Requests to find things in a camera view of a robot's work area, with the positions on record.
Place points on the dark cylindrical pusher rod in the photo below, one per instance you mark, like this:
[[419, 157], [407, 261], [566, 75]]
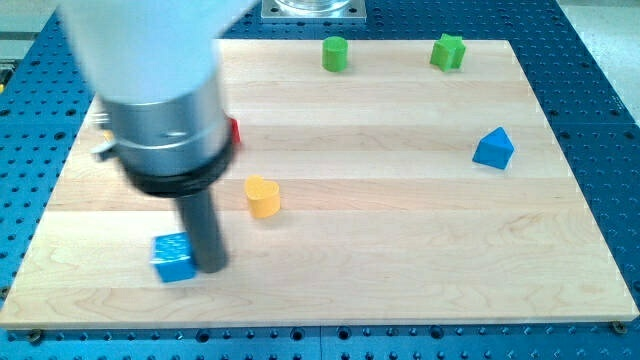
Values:
[[199, 219]]

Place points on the blue triangular prism block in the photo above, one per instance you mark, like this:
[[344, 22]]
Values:
[[495, 149]]

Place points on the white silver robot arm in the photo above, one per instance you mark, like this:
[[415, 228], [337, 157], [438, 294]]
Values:
[[155, 67]]

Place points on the red block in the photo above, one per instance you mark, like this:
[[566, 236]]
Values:
[[235, 132]]

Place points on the blue cube block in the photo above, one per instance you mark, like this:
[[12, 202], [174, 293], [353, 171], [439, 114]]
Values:
[[172, 257]]

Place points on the light wooden board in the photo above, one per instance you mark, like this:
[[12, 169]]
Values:
[[384, 218]]

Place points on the green star block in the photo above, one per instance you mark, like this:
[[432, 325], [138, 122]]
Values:
[[448, 52]]

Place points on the yellow heart block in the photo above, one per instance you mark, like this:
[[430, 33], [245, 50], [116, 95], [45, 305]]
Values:
[[263, 196]]

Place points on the green cylinder block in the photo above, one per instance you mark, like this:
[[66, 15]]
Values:
[[334, 53]]

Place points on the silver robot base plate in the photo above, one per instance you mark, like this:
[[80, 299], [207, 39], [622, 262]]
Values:
[[332, 11]]

